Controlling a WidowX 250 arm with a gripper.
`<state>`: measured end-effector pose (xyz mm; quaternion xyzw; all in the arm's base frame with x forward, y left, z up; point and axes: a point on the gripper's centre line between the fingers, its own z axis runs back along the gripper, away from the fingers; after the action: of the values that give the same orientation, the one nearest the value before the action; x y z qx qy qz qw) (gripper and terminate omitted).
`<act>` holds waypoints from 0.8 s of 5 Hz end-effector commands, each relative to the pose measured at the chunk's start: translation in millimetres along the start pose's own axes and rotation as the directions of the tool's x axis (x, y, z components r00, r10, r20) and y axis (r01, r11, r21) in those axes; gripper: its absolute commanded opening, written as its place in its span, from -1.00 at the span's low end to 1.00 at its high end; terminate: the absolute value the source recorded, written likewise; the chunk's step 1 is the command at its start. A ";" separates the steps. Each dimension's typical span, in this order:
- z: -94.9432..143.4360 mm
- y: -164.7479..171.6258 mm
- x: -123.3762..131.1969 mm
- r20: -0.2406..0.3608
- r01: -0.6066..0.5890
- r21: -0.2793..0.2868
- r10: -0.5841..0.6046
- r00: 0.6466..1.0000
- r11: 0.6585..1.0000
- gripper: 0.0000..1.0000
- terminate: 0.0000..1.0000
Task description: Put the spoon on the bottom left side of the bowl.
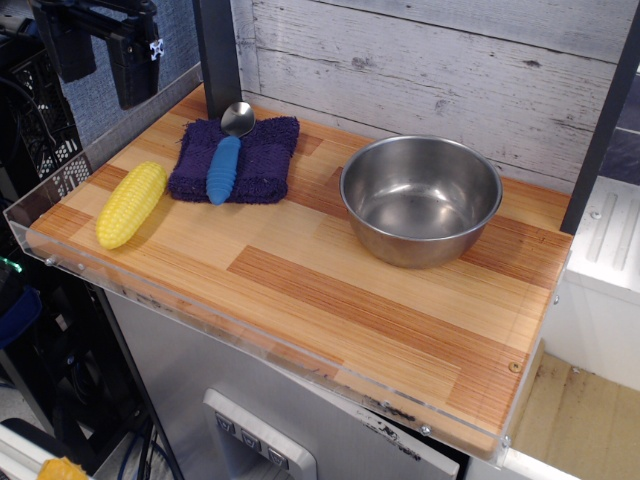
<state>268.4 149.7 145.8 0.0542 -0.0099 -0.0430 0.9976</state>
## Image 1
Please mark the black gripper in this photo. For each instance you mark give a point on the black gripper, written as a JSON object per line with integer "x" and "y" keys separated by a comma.
{"x": 129, "y": 30}

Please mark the blue handled metal spoon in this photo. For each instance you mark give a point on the blue handled metal spoon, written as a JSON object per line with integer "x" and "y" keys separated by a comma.
{"x": 237, "y": 121}

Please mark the stainless steel bowl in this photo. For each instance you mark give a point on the stainless steel bowl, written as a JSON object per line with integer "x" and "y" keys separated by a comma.
{"x": 419, "y": 201}

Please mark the black plastic crate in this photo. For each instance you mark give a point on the black plastic crate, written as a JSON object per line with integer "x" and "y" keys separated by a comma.
{"x": 39, "y": 125}

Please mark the yellow toy corn cob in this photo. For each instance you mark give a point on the yellow toy corn cob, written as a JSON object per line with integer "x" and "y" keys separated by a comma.
{"x": 130, "y": 204}

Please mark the purple folded towel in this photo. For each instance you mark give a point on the purple folded towel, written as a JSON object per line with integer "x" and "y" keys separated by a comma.
{"x": 262, "y": 167}

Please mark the stainless steel toy fridge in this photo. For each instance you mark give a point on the stainless steel toy fridge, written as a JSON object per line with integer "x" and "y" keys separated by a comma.
{"x": 200, "y": 386}

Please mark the clear acrylic table guard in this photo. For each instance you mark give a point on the clear acrylic table guard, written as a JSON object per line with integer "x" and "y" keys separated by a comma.
{"x": 441, "y": 353}

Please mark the yellow object bottom left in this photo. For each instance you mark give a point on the yellow object bottom left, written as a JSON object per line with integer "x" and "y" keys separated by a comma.
{"x": 61, "y": 469}

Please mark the white toy sink unit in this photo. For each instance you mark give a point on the white toy sink unit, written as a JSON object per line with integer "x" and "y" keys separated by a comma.
{"x": 593, "y": 320}

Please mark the black vertical post left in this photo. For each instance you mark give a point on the black vertical post left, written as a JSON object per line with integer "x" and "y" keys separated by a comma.
{"x": 218, "y": 54}

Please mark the black vertical post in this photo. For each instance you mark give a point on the black vertical post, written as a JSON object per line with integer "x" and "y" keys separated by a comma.
{"x": 218, "y": 54}
{"x": 620, "y": 86}

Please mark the black vertical post right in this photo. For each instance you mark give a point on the black vertical post right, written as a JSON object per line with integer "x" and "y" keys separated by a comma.
{"x": 620, "y": 86}

